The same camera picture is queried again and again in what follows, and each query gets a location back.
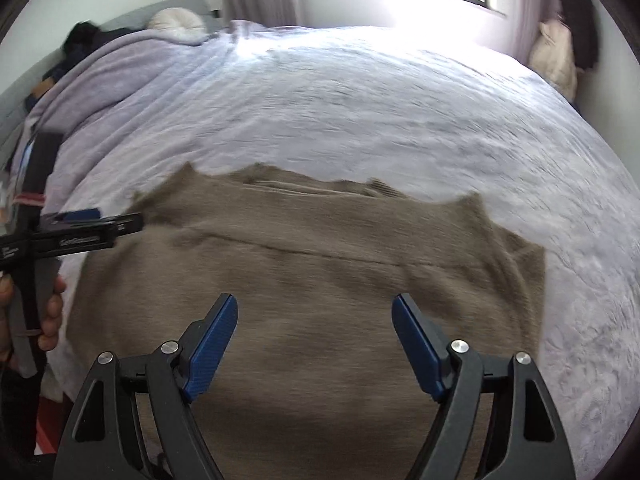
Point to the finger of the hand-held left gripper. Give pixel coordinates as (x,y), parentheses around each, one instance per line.
(82,215)
(125,223)

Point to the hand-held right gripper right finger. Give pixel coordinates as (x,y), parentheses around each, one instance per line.
(417,345)

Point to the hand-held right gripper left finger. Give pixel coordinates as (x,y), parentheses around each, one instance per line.
(215,345)

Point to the brown knit sweater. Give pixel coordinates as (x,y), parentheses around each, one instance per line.
(325,285)

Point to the pile of dark clothes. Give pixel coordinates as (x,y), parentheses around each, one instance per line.
(82,35)

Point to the person's left hand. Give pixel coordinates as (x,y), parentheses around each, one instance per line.
(52,310)

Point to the grey padded headboard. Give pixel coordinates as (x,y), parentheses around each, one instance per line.
(130,17)

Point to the round cream pillow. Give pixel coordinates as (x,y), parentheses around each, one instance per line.
(175,22)

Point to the pale pink curtain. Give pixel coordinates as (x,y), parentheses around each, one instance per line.
(525,10)

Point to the black fuzzy cloth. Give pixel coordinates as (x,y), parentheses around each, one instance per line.
(580,20)

